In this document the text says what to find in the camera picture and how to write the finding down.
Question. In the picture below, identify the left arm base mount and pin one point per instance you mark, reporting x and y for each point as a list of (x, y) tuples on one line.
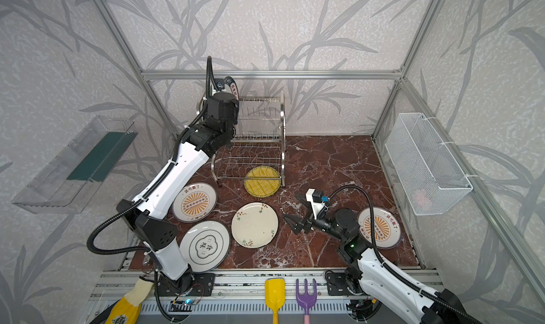
[(198, 285)]

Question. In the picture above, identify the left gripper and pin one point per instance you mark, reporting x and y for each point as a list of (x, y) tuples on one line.
[(230, 100)]

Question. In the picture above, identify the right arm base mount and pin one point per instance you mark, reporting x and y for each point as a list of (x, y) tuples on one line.
[(338, 285)]

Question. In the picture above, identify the white plate black emblem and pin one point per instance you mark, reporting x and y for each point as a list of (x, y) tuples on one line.
[(205, 246)]

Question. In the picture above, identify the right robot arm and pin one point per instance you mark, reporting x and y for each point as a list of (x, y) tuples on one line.
[(370, 273)]

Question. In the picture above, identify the orange sunburst plate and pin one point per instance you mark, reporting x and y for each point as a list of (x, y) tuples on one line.
[(195, 202), (387, 228)]

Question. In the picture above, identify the cream floral plate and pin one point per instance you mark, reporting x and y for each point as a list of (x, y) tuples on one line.
[(254, 225)]

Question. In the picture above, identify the yellow banana toy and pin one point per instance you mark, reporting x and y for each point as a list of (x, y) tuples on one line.
[(128, 309)]

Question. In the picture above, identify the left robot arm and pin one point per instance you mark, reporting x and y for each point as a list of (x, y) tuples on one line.
[(146, 213)]

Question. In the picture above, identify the yellow toy shovel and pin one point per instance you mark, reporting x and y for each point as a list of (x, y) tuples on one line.
[(275, 296)]

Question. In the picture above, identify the steel dish rack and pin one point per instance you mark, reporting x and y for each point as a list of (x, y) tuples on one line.
[(260, 140)]

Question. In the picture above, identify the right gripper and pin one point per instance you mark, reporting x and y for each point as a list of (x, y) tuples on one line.
[(309, 220)]

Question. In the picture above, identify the clear plastic wall shelf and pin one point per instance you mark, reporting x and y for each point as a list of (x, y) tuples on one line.
[(70, 181)]

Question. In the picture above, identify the white wire mesh basket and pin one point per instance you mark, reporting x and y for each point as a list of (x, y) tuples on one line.
[(431, 177)]

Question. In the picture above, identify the purple toy fork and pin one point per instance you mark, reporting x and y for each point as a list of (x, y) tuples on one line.
[(305, 299)]

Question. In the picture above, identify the green rim white plate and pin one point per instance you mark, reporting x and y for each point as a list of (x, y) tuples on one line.
[(231, 84)]

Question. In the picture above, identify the yellow green woven plate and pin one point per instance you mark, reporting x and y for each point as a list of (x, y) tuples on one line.
[(262, 181)]

